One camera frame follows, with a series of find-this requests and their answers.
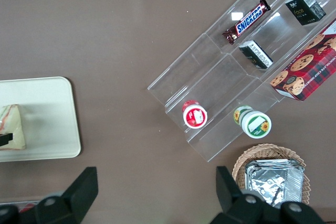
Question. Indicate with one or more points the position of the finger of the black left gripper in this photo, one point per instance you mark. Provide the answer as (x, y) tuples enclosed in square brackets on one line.
[(76, 195)]

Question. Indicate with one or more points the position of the black right gripper left finger working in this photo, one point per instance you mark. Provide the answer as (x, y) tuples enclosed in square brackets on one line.
[(5, 139)]

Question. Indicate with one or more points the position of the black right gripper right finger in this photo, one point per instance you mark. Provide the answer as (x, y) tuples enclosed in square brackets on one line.
[(231, 197)]

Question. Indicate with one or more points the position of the triangle sandwich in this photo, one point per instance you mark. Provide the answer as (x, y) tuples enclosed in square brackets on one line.
[(13, 121)]

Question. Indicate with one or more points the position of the woven wicker basket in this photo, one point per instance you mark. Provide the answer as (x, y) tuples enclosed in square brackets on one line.
[(244, 159)]

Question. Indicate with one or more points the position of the aluminium foil tray stack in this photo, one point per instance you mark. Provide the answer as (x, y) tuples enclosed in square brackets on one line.
[(273, 182)]

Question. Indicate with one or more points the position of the cream rectangular tray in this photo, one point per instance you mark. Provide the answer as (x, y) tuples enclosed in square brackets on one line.
[(50, 119)]

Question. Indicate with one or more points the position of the red object under gripper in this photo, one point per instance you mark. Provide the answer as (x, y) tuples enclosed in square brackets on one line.
[(27, 207)]

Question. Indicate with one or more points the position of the green sunflower lid jar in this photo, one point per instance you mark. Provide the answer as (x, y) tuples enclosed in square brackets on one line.
[(255, 124)]

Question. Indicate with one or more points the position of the red lid small jar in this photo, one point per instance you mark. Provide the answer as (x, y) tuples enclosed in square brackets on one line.
[(194, 115)]

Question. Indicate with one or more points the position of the clear acrylic tiered shelf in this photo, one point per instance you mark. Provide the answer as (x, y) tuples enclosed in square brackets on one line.
[(210, 77)]

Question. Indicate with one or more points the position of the dark green box white label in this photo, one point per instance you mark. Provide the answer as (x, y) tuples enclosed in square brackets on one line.
[(256, 55)]

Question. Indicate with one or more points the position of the red chocolate chip cookie box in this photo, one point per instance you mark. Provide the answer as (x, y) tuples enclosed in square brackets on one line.
[(307, 69)]

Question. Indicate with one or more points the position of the Snickers chocolate bar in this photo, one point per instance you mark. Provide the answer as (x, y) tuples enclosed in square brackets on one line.
[(246, 21)]

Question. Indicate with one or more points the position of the dark green face box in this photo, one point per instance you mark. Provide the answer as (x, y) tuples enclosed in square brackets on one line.
[(304, 9)]

